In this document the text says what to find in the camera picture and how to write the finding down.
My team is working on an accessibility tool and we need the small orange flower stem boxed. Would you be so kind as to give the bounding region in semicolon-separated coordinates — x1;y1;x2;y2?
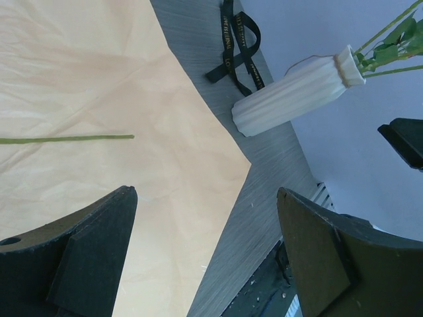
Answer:
0;135;135;145

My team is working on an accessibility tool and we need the white ribbed vase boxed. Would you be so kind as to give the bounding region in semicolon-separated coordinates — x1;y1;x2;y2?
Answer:
231;46;366;137

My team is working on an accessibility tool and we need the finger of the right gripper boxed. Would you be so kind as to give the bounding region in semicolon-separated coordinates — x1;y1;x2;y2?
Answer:
377;118;422;170

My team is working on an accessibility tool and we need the white slotted cable duct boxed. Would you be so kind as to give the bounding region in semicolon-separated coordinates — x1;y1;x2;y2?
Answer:
311;182;335;211

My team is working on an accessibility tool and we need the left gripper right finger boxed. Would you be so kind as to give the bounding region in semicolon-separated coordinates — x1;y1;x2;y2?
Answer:
277;188;422;316

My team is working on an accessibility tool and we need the green orange wrapping paper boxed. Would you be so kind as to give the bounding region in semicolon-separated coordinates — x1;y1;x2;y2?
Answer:
1;1;250;316

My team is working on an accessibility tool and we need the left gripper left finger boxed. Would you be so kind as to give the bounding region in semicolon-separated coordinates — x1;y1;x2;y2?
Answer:
1;186;137;316

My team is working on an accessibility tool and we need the black printed ribbon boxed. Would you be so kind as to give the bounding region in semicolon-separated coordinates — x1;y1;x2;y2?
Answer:
206;1;265;96

